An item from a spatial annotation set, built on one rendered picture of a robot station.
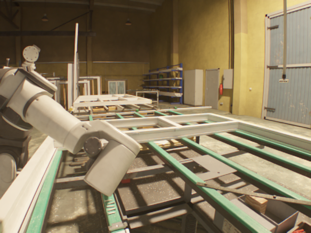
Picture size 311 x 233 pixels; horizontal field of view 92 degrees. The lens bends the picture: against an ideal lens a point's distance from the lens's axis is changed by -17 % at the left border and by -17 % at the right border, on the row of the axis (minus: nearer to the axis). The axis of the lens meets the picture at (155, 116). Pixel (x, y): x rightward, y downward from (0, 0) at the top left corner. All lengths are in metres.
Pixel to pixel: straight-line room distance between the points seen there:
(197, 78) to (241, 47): 3.34
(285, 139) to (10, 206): 1.38
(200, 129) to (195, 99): 8.91
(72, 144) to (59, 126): 0.04
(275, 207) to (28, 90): 1.10
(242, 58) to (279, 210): 7.34
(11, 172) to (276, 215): 1.31
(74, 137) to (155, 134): 0.86
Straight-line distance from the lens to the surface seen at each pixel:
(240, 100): 8.00
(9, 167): 1.00
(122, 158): 0.35
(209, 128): 1.38
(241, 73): 8.00
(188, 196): 1.09
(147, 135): 1.16
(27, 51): 0.93
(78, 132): 0.36
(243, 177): 0.86
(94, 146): 0.35
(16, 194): 0.62
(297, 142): 1.30
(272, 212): 1.10
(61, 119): 0.38
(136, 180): 1.27
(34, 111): 0.40
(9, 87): 0.51
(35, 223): 0.60
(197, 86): 10.24
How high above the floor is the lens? 1.23
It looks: 10 degrees down
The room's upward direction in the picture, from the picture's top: straight up
